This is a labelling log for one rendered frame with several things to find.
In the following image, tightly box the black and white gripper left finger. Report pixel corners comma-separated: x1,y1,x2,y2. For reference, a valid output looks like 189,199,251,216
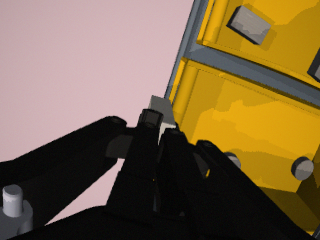
0,95,164,240

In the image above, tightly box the yellow bin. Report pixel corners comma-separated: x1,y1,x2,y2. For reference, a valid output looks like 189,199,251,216
168,57,320,235
196,0,320,91

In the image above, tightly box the grey metal shelf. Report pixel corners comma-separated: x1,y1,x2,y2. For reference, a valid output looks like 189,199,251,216
164,0,320,106

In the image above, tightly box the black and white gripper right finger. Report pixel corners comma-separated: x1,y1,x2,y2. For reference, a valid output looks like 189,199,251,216
154,97,317,240

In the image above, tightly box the grey steel disc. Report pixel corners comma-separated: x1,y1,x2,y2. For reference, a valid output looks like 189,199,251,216
224,152,241,169
291,156,314,181

